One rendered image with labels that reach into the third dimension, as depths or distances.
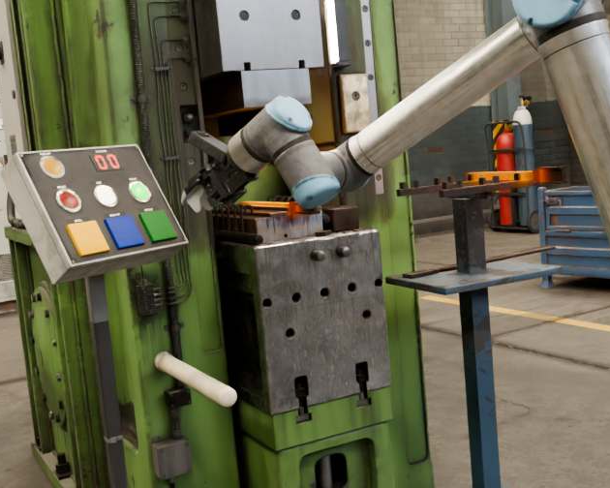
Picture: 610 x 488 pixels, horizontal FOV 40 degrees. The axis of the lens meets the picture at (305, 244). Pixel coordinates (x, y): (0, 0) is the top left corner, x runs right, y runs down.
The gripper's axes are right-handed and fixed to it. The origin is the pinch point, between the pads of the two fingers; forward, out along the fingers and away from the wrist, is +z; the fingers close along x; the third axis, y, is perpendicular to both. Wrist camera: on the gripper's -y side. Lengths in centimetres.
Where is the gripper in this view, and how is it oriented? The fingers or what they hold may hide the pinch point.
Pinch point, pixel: (185, 198)
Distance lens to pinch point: 190.5
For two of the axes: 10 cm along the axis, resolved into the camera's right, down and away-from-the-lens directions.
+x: 6.0, -1.5, 7.8
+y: 4.7, 8.6, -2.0
